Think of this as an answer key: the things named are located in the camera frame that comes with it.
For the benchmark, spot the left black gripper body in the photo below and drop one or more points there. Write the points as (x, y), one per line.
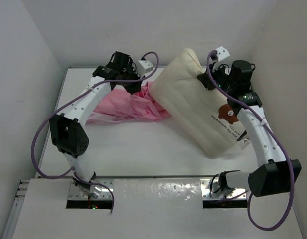
(132, 74)

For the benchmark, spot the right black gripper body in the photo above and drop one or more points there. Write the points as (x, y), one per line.
(220, 78)

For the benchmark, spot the pink pillowcase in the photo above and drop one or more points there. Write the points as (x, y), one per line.
(119, 106)

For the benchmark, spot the cream pillow with bear print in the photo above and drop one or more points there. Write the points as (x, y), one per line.
(205, 115)

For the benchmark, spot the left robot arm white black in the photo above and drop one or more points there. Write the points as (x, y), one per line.
(67, 126)

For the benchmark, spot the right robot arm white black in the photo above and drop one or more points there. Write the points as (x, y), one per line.
(276, 172)

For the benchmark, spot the aluminium table frame rail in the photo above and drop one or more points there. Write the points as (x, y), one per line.
(244, 74)

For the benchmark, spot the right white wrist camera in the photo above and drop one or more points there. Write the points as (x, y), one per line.
(220, 54)

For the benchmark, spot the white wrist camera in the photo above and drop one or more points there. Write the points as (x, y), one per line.
(220, 54)
(144, 67)

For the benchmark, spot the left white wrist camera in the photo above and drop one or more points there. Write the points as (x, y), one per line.
(144, 67)

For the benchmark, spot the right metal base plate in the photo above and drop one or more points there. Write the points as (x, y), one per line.
(217, 194)

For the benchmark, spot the metal base plate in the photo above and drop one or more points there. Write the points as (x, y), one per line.
(217, 194)
(78, 193)

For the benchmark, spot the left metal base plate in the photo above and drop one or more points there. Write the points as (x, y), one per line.
(78, 193)

